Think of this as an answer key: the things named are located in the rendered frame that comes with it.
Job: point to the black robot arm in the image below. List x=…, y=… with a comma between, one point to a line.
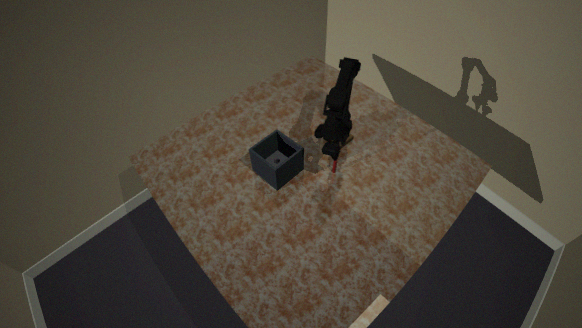
x=338, y=100

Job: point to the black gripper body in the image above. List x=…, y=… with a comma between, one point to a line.
x=333, y=148

